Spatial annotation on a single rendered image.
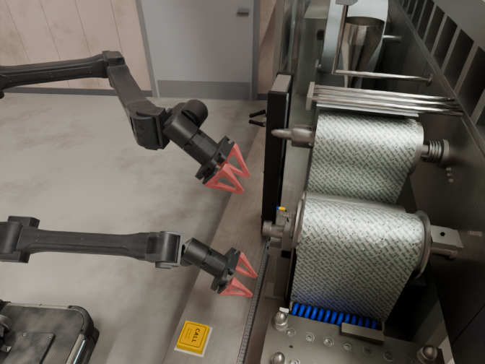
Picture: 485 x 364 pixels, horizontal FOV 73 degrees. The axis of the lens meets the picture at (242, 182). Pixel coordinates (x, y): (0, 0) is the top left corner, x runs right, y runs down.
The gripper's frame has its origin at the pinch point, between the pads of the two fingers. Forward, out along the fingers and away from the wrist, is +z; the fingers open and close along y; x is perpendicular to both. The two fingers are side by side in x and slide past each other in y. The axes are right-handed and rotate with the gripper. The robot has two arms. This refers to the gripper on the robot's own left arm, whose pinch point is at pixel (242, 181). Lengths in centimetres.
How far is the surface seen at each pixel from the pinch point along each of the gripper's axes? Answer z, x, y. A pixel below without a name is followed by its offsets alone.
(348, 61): 13, 19, -68
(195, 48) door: -59, -137, -313
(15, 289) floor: -30, -200, -28
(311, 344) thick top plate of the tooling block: 36.3, -11.6, 15.7
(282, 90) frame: -3.1, 9.7, -29.6
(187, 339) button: 18.9, -39.8, 16.6
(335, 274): 29.0, 1.5, 5.9
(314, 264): 24.0, -0.4, 5.9
